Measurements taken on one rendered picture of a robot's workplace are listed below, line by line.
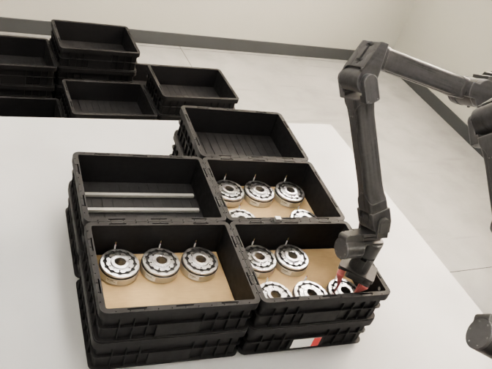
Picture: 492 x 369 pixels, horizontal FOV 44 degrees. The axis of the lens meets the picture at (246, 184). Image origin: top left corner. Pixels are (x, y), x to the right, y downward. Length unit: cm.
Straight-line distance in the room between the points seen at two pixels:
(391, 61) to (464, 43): 367
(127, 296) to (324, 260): 63
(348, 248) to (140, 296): 55
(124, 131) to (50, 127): 27
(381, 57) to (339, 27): 385
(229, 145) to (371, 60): 89
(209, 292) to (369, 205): 48
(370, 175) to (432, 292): 76
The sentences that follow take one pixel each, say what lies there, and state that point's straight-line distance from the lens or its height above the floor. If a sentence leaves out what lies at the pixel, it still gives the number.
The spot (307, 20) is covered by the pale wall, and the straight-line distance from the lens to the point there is 516.
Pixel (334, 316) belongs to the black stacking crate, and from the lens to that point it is 173.
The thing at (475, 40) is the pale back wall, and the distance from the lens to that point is 513.
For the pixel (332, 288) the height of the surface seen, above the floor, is 86.
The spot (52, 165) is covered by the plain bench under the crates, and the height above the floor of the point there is 70.
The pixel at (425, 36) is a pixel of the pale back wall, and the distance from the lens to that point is 551.
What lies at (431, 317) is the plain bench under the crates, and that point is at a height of 70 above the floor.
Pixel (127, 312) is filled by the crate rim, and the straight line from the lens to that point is 144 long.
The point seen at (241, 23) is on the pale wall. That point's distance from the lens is 491.
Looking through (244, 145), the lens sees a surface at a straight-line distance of 226.
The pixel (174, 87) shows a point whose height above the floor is 49.
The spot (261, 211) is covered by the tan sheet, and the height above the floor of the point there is 83.
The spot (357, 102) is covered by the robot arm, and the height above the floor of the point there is 141.
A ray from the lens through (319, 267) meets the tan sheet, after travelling 187.
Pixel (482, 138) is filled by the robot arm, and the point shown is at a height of 153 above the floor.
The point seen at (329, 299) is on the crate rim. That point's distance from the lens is 164.
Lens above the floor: 202
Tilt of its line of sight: 35 degrees down
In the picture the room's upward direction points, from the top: 20 degrees clockwise
